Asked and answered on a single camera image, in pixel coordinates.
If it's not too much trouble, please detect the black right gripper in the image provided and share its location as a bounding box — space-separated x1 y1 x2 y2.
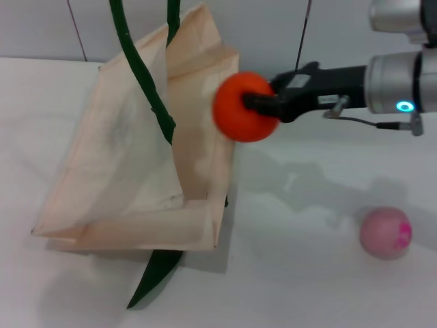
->
242 61 372 124

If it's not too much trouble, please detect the orange fruit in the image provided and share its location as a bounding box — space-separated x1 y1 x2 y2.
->
212 70 282 144

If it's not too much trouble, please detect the white handbag with green handles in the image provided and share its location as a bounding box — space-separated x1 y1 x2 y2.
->
30 0 240 310

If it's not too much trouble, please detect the pink peach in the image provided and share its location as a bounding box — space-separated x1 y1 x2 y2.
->
359 206 413 262

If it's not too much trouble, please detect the thin right gripper cable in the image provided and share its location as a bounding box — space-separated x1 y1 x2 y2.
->
322 95 425 137

